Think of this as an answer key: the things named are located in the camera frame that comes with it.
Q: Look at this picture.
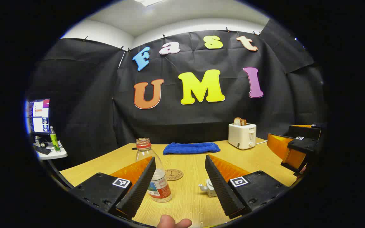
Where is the small white side table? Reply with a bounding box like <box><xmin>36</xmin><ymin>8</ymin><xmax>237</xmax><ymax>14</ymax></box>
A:
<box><xmin>34</xmin><ymin>141</ymin><xmax>68</xmax><ymax>160</ymax></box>

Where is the round wooden coaster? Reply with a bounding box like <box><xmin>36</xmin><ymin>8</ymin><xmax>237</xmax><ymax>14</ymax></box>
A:
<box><xmin>165</xmin><ymin>169</ymin><xmax>183</xmax><ymax>181</ymax></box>

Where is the green bottle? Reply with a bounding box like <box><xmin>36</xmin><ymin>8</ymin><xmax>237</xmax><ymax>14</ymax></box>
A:
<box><xmin>49</xmin><ymin>126</ymin><xmax>61</xmax><ymax>152</ymax></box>

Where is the clear plastic water bottle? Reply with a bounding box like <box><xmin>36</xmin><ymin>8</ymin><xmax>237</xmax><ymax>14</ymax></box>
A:
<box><xmin>136</xmin><ymin>138</ymin><xmax>172</xmax><ymax>203</ymax></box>

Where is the white toaster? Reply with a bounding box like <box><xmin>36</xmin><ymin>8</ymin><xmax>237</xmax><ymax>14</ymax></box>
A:
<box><xmin>228</xmin><ymin>123</ymin><xmax>257</xmax><ymax>150</ymax></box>

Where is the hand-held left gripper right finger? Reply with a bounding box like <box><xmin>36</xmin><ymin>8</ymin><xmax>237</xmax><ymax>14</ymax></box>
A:
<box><xmin>205</xmin><ymin>154</ymin><xmax>289</xmax><ymax>219</ymax></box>

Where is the black keyboard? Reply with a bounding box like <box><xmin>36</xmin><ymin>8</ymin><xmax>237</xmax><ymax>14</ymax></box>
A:
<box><xmin>34</xmin><ymin>145</ymin><xmax>52</xmax><ymax>155</ymax></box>

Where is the blue towel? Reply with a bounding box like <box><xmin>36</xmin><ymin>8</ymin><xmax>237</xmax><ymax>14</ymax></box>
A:
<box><xmin>163</xmin><ymin>142</ymin><xmax>221</xmax><ymax>155</ymax></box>

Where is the computer monitor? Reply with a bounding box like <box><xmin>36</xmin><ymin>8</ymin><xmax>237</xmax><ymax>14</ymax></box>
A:
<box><xmin>27</xmin><ymin>98</ymin><xmax>50</xmax><ymax>135</ymax></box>

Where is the white ceramic teacup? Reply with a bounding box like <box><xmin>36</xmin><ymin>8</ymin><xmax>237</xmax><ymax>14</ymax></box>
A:
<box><xmin>198</xmin><ymin>179</ymin><xmax>218</xmax><ymax>197</ymax></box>

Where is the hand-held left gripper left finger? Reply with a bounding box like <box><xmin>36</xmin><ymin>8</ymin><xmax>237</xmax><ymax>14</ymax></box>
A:
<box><xmin>69</xmin><ymin>156</ymin><xmax>157</xmax><ymax>220</ymax></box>

